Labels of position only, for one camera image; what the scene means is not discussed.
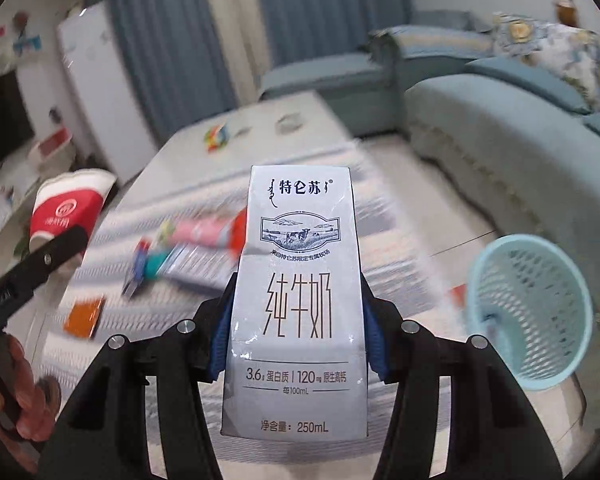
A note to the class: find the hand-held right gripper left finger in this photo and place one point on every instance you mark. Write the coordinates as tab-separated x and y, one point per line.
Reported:
221	332

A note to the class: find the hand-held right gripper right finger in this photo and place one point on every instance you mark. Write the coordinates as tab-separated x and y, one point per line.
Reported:
375	340

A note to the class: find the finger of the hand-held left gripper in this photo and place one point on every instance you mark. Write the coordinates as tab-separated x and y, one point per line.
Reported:
45	265

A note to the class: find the red and white paper cup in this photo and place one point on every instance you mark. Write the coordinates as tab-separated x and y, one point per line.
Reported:
65	210

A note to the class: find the orange packet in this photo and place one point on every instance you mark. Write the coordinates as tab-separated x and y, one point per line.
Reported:
83	316

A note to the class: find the teal and white toothpaste tube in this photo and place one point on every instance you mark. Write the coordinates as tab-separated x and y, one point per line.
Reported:
190	267

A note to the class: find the grey milk carton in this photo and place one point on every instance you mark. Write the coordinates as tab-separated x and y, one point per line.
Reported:
290	310

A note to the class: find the small blue packet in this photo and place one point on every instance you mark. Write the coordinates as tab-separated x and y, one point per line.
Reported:
135	272

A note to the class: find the pink toothpaste tube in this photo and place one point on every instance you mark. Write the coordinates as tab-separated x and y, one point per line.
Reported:
200	232

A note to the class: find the light blue plastic basket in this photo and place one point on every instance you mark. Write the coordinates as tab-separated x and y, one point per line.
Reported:
530	320

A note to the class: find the person's left hand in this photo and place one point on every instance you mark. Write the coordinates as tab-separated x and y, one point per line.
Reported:
35	410

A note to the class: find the striped woven tablecloth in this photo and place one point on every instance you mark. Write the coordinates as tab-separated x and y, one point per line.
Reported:
420	270

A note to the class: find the red and white box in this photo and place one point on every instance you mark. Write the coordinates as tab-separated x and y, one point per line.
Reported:
52	144

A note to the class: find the black television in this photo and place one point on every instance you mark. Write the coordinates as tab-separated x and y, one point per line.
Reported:
2	125

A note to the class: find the white refrigerator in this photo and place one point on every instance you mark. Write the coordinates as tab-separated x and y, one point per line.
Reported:
105	85

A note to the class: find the colourful puzzle cube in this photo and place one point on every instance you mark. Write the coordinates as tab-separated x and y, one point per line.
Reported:
217	137

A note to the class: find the round grey ashtray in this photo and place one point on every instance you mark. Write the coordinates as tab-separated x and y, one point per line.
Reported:
290	123

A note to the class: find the blue-green corner sofa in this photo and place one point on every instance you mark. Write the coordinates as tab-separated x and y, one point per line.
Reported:
505	130

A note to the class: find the blue curtain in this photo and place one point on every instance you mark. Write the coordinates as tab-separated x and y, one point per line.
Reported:
330	10
165	35

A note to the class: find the beige curtain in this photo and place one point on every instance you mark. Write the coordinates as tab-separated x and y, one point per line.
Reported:
232	30

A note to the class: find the patterned sofa armrest cover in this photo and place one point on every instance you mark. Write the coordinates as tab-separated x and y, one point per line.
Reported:
430	40

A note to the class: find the floral pillow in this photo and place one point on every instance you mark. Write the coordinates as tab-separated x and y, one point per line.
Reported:
597	65
530	35

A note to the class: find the brown monkey plush toy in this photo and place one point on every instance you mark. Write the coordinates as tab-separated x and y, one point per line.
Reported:
564	11

